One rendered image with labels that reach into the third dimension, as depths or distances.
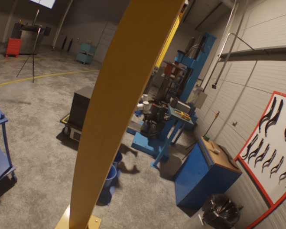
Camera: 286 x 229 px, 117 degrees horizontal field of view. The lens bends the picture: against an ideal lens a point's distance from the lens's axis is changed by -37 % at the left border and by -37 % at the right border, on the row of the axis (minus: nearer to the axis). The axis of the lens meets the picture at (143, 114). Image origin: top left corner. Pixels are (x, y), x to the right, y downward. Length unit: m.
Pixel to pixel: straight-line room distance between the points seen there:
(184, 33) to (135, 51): 14.00
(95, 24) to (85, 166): 15.65
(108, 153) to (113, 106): 0.20
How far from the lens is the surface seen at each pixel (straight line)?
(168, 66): 2.91
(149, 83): 4.36
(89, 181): 0.74
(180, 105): 2.70
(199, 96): 3.38
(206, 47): 3.22
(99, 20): 15.93
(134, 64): 0.45
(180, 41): 14.16
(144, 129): 3.31
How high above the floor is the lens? 1.58
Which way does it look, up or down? 19 degrees down
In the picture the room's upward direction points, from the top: 25 degrees clockwise
